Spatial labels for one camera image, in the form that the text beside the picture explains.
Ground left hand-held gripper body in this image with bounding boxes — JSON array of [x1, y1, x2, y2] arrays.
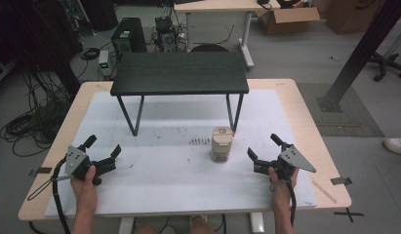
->
[[63, 144, 118, 186]]

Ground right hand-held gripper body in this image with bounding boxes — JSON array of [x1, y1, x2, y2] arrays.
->
[[253, 144, 318, 183]]

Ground small black shelf table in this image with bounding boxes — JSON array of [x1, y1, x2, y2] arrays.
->
[[109, 51, 251, 137]]

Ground person's left hand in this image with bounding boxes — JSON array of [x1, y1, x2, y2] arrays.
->
[[70, 165, 100, 212]]

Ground person's right hand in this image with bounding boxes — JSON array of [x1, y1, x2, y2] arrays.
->
[[267, 166, 301, 211]]

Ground black tape strip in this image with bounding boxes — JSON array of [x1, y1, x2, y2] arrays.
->
[[28, 167, 54, 177], [330, 176, 353, 186]]

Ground thin wooden stick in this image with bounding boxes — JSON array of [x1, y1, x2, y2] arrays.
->
[[311, 179, 338, 205]]

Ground white table mat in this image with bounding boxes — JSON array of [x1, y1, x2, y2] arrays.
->
[[44, 89, 318, 218]]

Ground grey floor mat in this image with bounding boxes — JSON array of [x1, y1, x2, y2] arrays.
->
[[297, 82, 385, 138]]

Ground white table leg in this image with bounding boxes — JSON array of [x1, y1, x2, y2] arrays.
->
[[117, 216, 136, 234], [249, 212, 266, 234]]

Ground black tape cross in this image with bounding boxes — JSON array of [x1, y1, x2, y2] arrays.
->
[[333, 207, 365, 223]]

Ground white power supply unit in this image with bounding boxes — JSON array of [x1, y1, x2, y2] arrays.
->
[[98, 50, 120, 79]]

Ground person's legs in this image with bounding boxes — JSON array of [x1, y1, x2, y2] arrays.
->
[[133, 214, 216, 234]]

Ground black round chair seat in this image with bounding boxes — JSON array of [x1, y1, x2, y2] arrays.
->
[[189, 43, 230, 54]]

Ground black computer tower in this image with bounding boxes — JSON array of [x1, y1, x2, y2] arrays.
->
[[110, 17, 148, 55]]

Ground open cardboard box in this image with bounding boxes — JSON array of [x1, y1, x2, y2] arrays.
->
[[257, 6, 321, 36]]

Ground black curtain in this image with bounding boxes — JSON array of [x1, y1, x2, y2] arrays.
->
[[0, 0, 84, 97]]

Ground small open computer case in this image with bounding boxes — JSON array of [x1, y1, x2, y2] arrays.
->
[[154, 16, 179, 54]]

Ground black office chair base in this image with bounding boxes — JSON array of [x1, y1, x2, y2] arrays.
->
[[368, 51, 401, 83]]

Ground white desk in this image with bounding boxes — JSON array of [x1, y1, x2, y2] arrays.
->
[[173, 0, 282, 70]]

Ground large closed cardboard box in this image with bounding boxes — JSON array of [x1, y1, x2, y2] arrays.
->
[[324, 0, 385, 35]]

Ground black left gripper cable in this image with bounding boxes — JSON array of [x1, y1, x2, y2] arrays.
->
[[51, 155, 72, 234]]

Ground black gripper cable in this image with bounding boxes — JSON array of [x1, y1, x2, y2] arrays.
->
[[51, 155, 72, 234], [285, 180, 298, 228]]

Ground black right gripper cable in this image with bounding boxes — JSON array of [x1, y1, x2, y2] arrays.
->
[[285, 180, 298, 228]]

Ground thin cord loop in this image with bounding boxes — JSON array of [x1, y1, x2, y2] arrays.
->
[[26, 175, 73, 202]]

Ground bundle of black cables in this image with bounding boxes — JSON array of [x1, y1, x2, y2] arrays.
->
[[0, 69, 74, 158]]

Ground coiled black cable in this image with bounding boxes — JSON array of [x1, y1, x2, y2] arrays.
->
[[79, 47, 101, 61]]

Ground black metal post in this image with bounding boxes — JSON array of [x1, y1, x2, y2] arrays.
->
[[316, 0, 401, 113]]

